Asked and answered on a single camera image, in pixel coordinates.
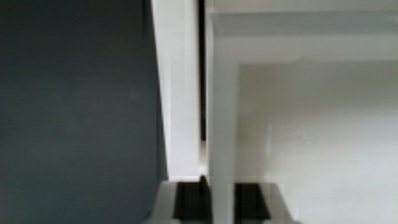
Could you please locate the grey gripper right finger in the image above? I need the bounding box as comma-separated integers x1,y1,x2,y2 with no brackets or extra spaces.
234,183,293,224

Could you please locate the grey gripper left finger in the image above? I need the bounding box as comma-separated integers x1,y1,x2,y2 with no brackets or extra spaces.
143,176,211,224

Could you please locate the large white drawer housing box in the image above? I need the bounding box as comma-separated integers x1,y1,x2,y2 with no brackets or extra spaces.
206,0,398,224

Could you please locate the white right barrier rail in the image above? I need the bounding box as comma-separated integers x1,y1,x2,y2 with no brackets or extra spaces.
151,0,200,182

